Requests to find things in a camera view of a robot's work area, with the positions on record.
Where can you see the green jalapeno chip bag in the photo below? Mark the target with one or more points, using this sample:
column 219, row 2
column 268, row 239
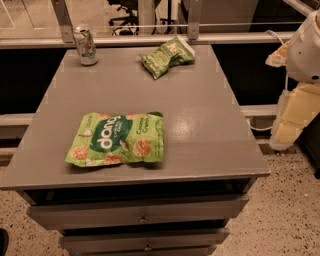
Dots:
column 174, row 52

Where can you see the grey metal railing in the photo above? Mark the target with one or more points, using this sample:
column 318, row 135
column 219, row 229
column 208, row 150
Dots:
column 49, row 23

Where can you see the grey drawer cabinet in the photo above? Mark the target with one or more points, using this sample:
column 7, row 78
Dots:
column 125, row 164

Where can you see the grey drawer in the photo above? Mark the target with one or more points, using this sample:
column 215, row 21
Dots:
column 144, row 241
column 137, row 212

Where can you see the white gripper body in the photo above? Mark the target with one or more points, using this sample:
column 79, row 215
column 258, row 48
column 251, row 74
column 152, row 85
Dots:
column 305, row 55

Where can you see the black shoe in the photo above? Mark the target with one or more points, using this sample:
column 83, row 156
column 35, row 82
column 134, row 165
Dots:
column 4, row 241

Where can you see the top grey drawer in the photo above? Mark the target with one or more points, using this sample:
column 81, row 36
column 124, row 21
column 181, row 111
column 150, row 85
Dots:
column 137, row 212

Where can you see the black office chair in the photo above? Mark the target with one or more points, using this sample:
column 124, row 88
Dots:
column 143, row 17

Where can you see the white green soda can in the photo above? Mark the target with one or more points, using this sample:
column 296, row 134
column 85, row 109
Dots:
column 85, row 46

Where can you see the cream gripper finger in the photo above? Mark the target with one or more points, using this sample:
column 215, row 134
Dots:
column 279, row 57
column 296, row 110

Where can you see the green rice chip bag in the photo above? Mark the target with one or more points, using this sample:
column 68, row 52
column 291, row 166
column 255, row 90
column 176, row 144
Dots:
column 105, row 140

